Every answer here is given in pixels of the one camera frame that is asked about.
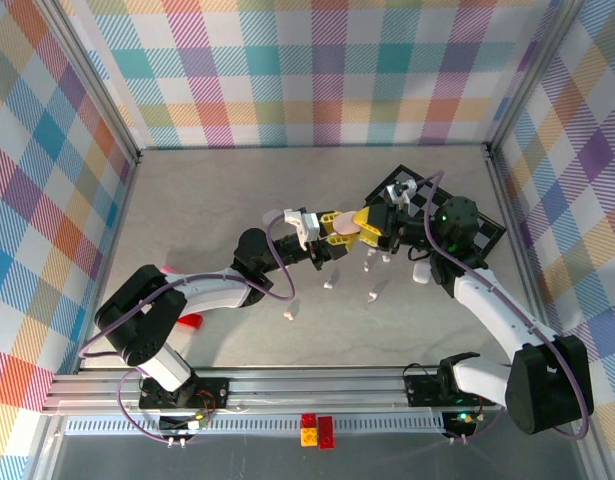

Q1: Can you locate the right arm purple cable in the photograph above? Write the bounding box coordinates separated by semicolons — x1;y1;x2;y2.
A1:
421;169;596;444

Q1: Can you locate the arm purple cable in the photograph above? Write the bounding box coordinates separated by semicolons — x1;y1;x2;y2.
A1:
421;169;596;444
78;209;298;444

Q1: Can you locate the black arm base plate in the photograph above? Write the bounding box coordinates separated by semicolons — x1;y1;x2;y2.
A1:
403;372;499;407
138;377;231;411

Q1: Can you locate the aluminium frame post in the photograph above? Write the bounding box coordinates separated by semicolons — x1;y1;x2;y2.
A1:
484;0;588;161
34;0;142;166

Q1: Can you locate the black controller board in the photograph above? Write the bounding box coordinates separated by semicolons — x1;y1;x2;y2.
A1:
440;409;477;437
159;413;212;434

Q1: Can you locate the wide aluminium mounting rail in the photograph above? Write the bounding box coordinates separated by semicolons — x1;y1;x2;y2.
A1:
41;366;513;416

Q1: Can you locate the thin aluminium wall rail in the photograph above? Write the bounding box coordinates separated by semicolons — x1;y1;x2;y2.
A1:
136;143;491;152

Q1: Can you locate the slotted grey cable duct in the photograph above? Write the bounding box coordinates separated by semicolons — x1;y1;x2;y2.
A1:
64;417;448;435

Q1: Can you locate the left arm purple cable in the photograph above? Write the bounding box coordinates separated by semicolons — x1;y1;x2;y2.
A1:
78;209;298;444

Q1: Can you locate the long red toy brick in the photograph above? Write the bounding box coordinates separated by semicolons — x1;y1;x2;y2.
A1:
316;415;337;450

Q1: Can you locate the black and white chessboard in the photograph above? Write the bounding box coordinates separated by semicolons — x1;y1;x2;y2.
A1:
364;164;507;260

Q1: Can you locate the aluminium side rail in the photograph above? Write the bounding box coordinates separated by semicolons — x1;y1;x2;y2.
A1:
75;152;144;375
484;144;551;331

